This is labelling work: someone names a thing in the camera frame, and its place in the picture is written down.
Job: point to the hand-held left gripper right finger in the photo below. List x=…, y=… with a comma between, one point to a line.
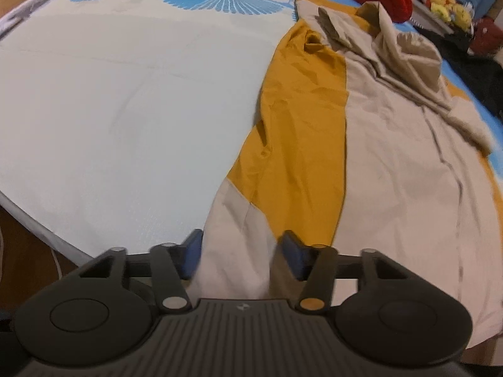
x=294, y=257

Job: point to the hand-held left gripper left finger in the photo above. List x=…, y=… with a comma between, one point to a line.
x=192, y=253

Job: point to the beige and yellow jacket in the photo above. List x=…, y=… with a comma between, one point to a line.
x=385, y=157

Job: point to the blue and white printed bed sheet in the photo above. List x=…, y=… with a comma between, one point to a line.
x=118, y=118

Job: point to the black clothing pile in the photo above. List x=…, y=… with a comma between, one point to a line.
x=467, y=66

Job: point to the dark red cushion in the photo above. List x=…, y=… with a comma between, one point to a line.
x=487, y=39

